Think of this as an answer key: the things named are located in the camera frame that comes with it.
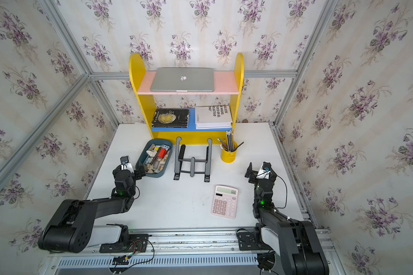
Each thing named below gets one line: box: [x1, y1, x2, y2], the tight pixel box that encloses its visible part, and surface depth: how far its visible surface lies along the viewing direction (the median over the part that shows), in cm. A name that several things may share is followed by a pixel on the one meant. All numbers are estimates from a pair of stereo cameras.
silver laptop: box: [150, 67, 214, 93], surface depth 86 cm
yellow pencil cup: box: [220, 141, 239, 164], surface depth 98 cm
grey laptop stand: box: [173, 136, 213, 183], surface depth 95 cm
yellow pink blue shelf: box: [128, 52, 245, 144], surface depth 88 cm
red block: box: [157, 147, 166, 160], surface depth 103 cm
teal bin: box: [135, 138, 173, 179], surface depth 101 cm
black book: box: [151, 108, 190, 129], surface depth 103 cm
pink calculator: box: [211, 185, 239, 219], surface depth 85 cm
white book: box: [194, 105, 233, 130], surface depth 101 cm
